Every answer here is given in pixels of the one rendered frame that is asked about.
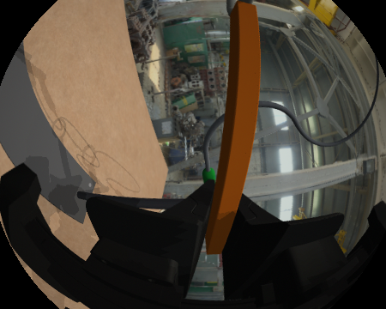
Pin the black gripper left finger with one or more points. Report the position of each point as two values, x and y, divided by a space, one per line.
178 233

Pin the orange handle with grey loop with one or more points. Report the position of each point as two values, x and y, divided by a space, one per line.
240 118

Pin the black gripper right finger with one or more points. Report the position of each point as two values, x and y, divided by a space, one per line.
257 238

